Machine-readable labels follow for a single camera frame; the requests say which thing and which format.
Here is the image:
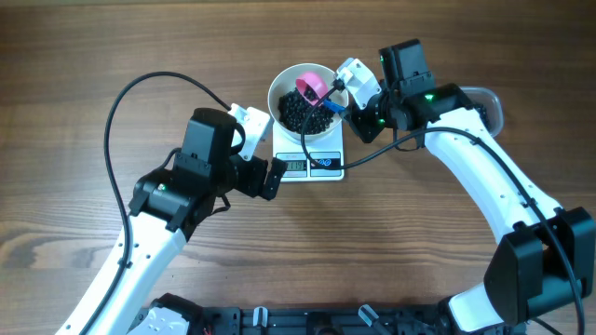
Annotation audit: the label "pink scoop blue handle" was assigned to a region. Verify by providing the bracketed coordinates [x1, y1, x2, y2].
[295, 71, 346, 114]

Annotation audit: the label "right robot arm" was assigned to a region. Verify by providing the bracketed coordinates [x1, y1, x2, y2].
[336, 39, 595, 334]

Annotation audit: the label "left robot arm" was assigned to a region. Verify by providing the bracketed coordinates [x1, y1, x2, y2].
[59, 105, 286, 334]

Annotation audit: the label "white digital kitchen scale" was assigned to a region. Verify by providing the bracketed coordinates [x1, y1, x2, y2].
[273, 123, 345, 182]

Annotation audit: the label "black beans in bowl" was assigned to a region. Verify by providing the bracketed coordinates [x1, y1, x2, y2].
[278, 89, 334, 135]

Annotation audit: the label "white round bowl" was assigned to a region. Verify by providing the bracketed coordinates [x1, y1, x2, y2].
[267, 63, 349, 142]

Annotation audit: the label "black beans pile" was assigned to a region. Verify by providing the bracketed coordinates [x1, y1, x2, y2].
[473, 103, 490, 130]

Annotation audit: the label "clear plastic container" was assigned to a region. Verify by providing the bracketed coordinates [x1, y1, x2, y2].
[461, 87, 504, 138]

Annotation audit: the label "right black camera cable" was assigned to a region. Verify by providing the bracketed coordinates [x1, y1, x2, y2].
[300, 78, 586, 335]

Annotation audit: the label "black camera cable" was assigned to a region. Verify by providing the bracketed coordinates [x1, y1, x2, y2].
[300, 78, 586, 335]
[77, 71, 233, 335]

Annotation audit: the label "left black camera cable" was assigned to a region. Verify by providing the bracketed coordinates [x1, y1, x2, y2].
[77, 71, 233, 335]

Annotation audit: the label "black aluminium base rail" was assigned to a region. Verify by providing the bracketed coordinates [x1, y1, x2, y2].
[125, 304, 467, 335]

